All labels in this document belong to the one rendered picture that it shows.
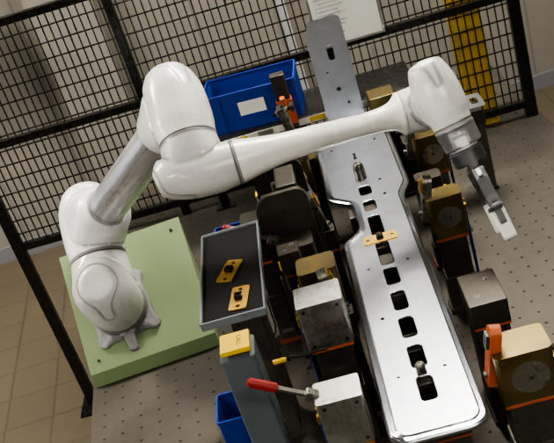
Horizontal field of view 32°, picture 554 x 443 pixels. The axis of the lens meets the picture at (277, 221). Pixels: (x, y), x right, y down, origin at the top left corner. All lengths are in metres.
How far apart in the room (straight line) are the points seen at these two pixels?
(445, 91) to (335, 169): 0.71
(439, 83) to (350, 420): 0.75
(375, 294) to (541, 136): 1.30
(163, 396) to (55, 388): 1.57
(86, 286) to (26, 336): 2.10
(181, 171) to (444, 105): 0.58
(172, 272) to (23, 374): 1.71
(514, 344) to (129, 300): 1.10
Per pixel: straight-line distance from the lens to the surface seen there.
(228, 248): 2.22
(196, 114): 2.13
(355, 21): 3.23
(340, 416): 1.87
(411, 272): 2.24
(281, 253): 2.25
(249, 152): 2.09
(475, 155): 2.17
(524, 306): 2.57
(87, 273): 2.54
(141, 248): 2.82
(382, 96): 3.00
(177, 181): 2.09
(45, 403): 4.12
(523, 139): 3.35
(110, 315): 2.57
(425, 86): 2.15
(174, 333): 2.73
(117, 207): 2.49
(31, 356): 4.46
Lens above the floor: 2.23
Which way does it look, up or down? 28 degrees down
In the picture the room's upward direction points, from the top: 18 degrees counter-clockwise
